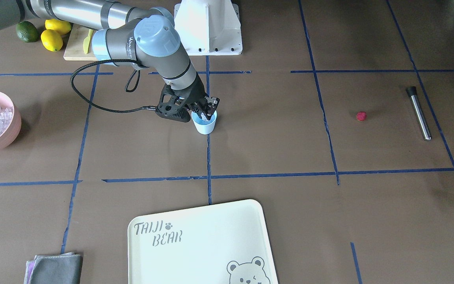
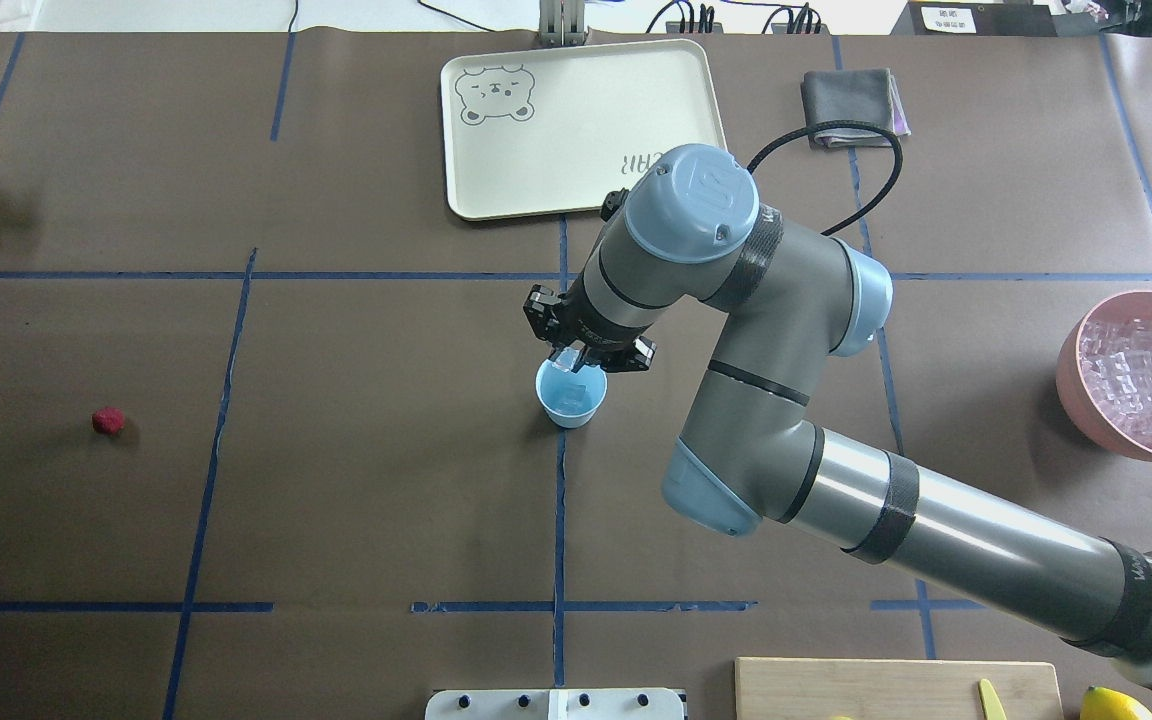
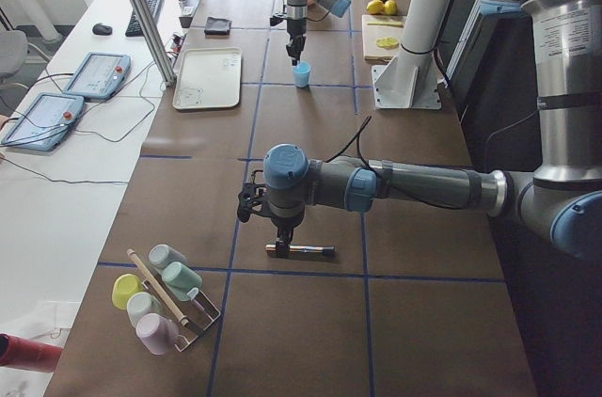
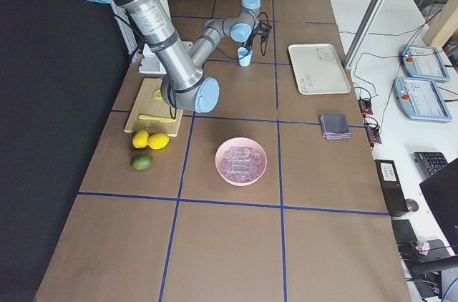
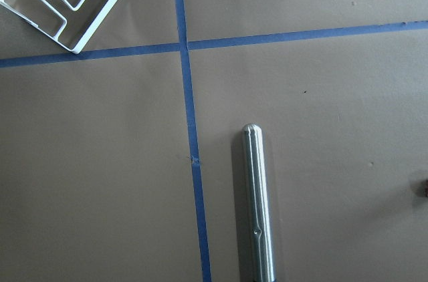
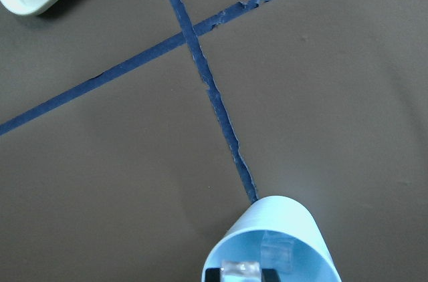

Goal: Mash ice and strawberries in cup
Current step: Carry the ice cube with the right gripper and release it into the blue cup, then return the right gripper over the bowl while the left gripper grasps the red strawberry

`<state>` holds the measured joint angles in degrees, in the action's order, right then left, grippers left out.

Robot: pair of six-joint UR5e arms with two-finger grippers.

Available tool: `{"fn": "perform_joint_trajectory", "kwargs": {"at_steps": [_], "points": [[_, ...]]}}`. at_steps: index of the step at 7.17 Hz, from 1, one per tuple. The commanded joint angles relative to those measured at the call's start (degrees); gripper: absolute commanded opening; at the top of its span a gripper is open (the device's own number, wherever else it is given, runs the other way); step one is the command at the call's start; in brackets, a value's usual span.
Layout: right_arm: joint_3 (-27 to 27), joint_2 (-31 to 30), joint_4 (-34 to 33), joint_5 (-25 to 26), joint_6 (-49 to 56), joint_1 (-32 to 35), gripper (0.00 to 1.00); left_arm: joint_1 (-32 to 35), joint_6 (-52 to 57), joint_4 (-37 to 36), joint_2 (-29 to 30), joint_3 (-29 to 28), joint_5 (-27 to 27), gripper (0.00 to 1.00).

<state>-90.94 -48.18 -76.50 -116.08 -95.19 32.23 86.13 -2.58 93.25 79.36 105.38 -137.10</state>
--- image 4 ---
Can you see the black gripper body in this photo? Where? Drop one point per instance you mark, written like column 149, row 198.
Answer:
column 249, row 41

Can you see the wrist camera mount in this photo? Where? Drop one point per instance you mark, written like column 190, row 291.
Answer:
column 263, row 31

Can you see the green avocado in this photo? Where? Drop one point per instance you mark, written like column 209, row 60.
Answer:
column 141, row 162

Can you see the yellow plastic knife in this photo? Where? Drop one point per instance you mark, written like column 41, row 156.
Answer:
column 156, row 118

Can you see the pink bowl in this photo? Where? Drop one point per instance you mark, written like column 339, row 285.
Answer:
column 238, row 142

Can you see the yellow lemon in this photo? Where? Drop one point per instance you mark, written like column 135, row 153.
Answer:
column 140, row 139
column 158, row 141

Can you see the light blue plastic cup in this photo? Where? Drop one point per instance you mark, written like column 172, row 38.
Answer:
column 244, row 56

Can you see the black laptop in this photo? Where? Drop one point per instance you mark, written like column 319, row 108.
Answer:
column 440, row 193

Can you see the cream bear tray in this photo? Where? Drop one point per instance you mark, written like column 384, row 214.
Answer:
column 317, row 69

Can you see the lemon slices stack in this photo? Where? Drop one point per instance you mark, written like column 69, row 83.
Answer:
column 157, row 94

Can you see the black box device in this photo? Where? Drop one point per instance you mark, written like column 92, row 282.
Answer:
column 391, row 188

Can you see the upper teach pendant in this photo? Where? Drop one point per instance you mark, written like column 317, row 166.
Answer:
column 424, row 62

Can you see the black keyboard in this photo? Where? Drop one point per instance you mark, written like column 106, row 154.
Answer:
column 430, row 162

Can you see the grey folded cloth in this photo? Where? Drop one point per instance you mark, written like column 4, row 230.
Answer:
column 335, row 126

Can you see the lower teach pendant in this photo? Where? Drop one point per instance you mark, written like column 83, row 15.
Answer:
column 420, row 99

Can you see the clear ice cubes pile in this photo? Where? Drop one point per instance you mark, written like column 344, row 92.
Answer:
column 242, row 164

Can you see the computer mouse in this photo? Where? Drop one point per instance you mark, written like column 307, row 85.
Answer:
column 412, row 205

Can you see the wooden cutting board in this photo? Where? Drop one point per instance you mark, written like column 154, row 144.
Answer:
column 149, row 112

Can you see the aluminium frame post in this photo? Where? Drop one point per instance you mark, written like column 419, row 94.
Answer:
column 362, row 31

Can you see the teach pendant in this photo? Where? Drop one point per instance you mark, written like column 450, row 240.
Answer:
column 420, row 99
column 424, row 62

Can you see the orange black power strip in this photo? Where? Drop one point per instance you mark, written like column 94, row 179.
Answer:
column 365, row 106

